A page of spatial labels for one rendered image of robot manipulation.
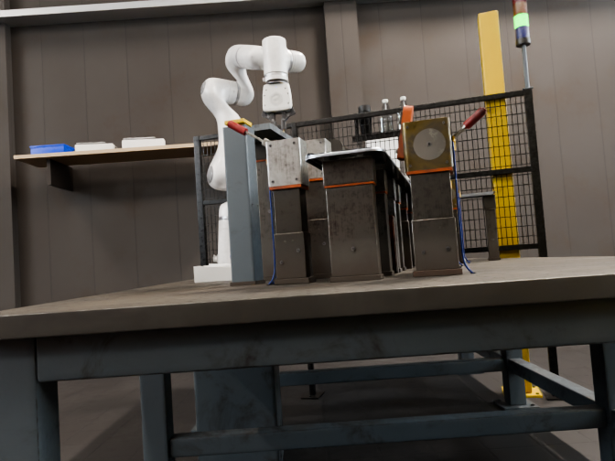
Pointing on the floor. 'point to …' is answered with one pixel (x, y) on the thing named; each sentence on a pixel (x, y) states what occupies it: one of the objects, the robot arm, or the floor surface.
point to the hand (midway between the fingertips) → (279, 127)
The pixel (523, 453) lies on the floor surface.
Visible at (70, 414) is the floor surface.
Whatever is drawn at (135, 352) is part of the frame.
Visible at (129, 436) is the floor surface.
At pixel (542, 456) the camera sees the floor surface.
